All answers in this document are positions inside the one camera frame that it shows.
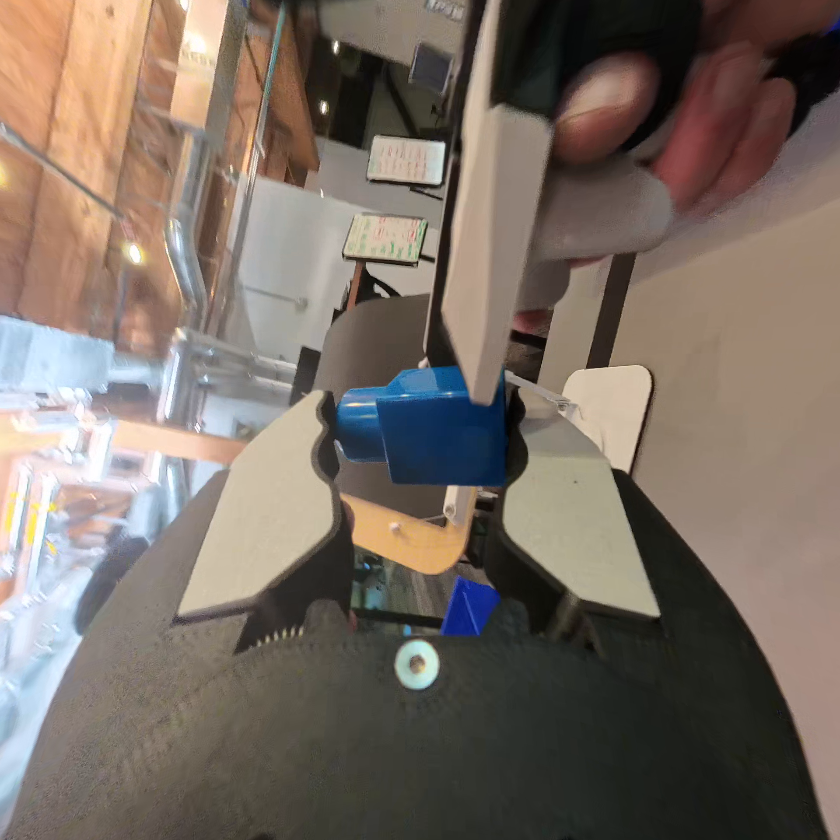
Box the person's right hand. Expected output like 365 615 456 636
558 0 840 217

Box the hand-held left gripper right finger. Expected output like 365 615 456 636
489 390 661 624

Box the black backdrop board stand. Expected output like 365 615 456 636
313 294 473 576

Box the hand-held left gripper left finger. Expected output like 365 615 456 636
175 390 353 620

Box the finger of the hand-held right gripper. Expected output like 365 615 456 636
440 105 552 405

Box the silver ceiling duct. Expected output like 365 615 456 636
158 132 217 395

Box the blue single-stud plastic block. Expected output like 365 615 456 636
336 367 511 488

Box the whiteboard easel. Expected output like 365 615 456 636
343 214 430 265
367 136 448 186

